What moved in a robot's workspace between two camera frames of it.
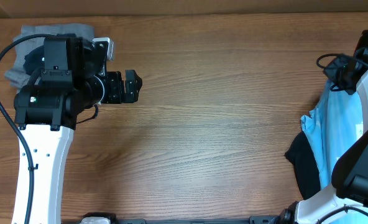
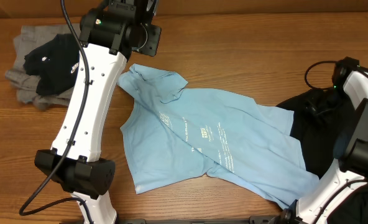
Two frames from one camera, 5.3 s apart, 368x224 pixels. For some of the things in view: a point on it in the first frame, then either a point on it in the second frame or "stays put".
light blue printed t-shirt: [337, 120] → [174, 134]
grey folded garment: [17, 76] stays put
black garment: [301, 156] → [317, 121]
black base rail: [252, 219] stays put
